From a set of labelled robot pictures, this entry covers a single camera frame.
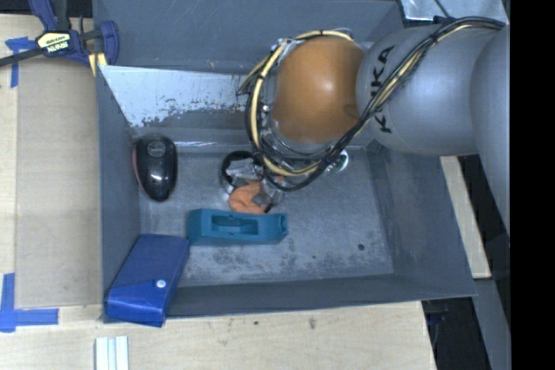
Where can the orange soft lump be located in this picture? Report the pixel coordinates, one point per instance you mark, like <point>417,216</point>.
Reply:
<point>243,200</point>

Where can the black cylinder on white bracket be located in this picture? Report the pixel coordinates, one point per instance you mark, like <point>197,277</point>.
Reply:
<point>341,162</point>

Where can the black computer mouse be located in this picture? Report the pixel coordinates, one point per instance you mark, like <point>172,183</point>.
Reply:
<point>156,169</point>

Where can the dark blue box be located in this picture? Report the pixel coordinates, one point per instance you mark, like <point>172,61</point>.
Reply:
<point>143,277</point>

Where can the teal blue plastic block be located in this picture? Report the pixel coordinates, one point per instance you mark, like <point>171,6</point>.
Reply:
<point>260,231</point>

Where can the grey metal bin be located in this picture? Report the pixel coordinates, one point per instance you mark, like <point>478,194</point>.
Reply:
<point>329,238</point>

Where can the pale wood flat board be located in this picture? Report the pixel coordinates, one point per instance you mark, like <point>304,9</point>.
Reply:
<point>56,186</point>

